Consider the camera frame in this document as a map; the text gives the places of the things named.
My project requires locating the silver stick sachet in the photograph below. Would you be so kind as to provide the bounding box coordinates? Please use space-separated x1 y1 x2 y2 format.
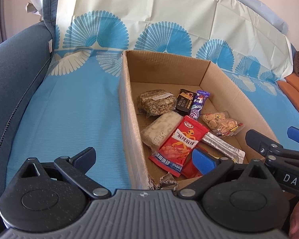
201 132 245 164

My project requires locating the red spicy snack packet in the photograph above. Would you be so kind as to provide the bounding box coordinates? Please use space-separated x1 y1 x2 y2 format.
149 116 209 177

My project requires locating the clear bag of cookies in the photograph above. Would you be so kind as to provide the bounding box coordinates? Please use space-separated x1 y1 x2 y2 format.
202 111 244 137

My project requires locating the white nougat bar packet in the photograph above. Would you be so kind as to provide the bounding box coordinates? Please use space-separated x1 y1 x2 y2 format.
140 111 183 150

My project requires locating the purple milk candy packet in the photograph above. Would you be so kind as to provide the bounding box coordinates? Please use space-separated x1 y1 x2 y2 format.
189 90 210 120

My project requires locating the dark brown cracker packet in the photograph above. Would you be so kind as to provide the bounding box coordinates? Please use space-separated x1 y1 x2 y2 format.
175 88 196 116

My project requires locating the clear-wrapped nut brittle block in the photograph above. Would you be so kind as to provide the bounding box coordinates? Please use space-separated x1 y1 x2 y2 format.
137 89 177 118

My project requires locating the small red-end cake bar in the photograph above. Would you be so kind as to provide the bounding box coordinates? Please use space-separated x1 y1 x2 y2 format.
181 158 202 179

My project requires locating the blue fan-pattern sofa cover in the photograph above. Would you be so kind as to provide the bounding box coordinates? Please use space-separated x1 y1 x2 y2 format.
6 0 299 190

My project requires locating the open cardboard box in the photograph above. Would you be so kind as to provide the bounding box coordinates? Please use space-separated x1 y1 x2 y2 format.
118 49 281 191

